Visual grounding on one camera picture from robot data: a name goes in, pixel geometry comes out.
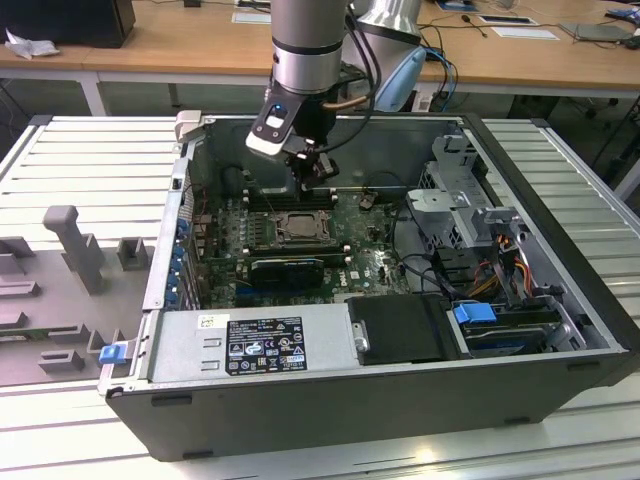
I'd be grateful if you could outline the metal drive cage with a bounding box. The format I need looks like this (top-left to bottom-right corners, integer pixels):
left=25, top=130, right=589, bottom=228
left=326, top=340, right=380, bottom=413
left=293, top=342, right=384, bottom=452
left=405, top=133, right=532, bottom=307

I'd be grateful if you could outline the black box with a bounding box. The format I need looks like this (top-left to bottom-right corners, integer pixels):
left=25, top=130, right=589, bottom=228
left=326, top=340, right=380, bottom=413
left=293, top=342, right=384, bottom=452
left=0, top=0, right=137, bottom=50

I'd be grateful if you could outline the thin metal locking lever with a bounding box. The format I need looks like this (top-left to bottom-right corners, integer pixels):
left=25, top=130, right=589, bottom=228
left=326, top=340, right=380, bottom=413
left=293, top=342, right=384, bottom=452
left=262, top=191, right=289, bottom=236

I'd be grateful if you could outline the yellow red wire bundle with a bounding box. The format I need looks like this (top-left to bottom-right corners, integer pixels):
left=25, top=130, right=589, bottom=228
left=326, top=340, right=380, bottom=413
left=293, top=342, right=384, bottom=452
left=472, top=234, right=532, bottom=297

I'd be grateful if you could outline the blue cable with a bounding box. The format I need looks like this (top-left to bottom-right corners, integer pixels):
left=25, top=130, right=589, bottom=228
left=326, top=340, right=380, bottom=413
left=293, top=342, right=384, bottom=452
left=424, top=45, right=459, bottom=104

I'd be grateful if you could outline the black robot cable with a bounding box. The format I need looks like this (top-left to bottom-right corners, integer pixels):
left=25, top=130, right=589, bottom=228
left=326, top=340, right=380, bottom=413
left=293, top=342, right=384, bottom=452
left=319, top=0, right=384, bottom=152

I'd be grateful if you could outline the wooden desk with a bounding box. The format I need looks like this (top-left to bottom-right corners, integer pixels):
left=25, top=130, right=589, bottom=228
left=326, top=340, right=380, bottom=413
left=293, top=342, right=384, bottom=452
left=0, top=0, right=640, bottom=119

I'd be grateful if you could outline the black plastic shroud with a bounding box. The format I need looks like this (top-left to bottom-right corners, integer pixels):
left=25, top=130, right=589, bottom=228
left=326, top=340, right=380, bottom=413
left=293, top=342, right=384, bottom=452
left=344, top=294, right=459, bottom=367

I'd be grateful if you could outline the silver power supply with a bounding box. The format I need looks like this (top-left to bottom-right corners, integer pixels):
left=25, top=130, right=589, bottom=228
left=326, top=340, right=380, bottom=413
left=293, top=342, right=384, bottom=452
left=147, top=307, right=362, bottom=384

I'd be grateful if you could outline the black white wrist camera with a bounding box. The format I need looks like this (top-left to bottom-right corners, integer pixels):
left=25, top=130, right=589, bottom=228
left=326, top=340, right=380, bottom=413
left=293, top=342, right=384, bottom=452
left=244, top=96, right=305, bottom=156

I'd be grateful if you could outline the black RAM slot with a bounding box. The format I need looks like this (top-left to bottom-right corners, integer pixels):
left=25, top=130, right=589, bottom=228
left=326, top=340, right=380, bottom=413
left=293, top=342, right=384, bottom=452
left=245, top=243, right=349, bottom=253
left=245, top=248, right=351, bottom=260
left=247, top=188, right=335, bottom=196
left=246, top=193, right=336, bottom=201
left=245, top=198, right=337, bottom=206
left=244, top=203, right=338, bottom=212

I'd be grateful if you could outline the black graphics card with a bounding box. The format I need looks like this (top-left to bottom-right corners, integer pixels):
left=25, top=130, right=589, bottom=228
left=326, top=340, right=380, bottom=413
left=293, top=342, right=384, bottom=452
left=249, top=257, right=325, bottom=290

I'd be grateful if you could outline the grey case latch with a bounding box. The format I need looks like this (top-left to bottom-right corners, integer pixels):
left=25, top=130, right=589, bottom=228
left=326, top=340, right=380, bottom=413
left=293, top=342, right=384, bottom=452
left=174, top=110, right=207, bottom=145

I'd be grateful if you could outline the grey parts rack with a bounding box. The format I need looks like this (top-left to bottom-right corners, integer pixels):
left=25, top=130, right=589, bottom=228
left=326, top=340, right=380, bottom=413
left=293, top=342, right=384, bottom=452
left=0, top=204, right=157, bottom=387

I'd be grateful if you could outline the metal socket cover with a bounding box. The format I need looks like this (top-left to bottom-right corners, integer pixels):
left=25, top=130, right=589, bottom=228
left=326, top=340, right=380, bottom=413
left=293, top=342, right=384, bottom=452
left=274, top=210, right=334, bottom=244

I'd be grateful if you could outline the thin red black wire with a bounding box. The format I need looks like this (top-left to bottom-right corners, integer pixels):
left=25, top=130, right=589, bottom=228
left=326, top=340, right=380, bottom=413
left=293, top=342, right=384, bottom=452
left=182, top=183, right=214, bottom=224

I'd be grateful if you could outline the green motherboard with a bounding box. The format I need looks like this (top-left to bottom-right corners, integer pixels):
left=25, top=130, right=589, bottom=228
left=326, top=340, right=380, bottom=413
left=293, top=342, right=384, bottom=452
left=199, top=187, right=417, bottom=304

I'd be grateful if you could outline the crumpled white paper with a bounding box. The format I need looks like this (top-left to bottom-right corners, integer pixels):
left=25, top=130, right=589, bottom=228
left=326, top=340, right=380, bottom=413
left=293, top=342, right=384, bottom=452
left=3, top=27, right=60, bottom=62

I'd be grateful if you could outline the hard disk in blue carrier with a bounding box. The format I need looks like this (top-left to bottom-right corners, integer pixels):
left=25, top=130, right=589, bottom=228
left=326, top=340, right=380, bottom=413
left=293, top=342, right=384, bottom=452
left=451, top=299, right=552, bottom=359

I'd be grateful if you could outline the CPU socket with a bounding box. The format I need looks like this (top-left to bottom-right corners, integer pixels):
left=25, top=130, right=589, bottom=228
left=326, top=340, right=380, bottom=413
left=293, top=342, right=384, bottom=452
left=272, top=209, right=337, bottom=247

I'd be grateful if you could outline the black silver PC case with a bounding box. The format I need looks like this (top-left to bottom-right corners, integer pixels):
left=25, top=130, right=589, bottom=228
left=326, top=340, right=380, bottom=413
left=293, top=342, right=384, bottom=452
left=97, top=110, right=632, bottom=461

